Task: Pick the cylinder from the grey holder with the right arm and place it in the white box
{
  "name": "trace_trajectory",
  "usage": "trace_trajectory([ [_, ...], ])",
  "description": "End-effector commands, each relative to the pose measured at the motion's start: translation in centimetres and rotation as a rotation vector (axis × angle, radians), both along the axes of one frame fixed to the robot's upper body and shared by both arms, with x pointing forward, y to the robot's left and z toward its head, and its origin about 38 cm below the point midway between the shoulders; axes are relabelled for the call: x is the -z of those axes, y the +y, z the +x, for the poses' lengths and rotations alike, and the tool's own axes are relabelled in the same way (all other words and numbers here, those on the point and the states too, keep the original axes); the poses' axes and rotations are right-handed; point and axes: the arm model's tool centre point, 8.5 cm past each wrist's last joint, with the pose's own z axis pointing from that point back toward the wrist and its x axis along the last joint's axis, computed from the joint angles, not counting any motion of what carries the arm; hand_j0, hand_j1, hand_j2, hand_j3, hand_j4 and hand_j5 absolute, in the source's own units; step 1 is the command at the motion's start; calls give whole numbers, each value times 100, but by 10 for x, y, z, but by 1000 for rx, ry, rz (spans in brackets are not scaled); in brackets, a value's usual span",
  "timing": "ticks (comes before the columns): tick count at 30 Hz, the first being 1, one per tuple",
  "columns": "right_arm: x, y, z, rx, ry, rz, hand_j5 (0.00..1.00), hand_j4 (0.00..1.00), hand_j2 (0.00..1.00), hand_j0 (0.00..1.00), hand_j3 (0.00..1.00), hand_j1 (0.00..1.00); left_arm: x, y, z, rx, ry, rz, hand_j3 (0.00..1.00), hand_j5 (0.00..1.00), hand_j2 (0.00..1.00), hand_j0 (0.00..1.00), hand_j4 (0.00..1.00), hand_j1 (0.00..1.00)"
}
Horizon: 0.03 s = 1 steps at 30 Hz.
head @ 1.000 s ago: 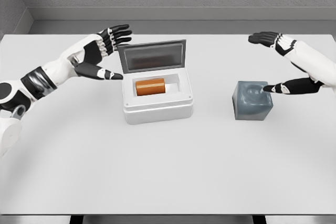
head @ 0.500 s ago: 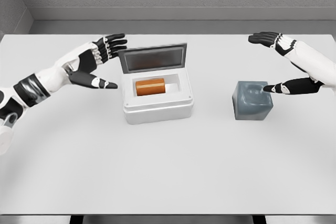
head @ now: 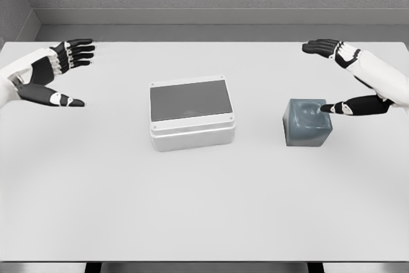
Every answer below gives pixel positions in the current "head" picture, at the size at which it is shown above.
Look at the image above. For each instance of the grey-blue cube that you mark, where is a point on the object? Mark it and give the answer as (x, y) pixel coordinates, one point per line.
(303, 129)

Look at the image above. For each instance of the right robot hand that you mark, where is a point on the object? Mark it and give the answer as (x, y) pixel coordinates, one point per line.
(370, 68)

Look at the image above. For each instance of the white box with grey lid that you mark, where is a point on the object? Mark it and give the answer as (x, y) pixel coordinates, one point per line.
(191, 116)

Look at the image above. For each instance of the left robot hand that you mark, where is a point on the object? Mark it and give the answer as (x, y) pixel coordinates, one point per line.
(41, 70)

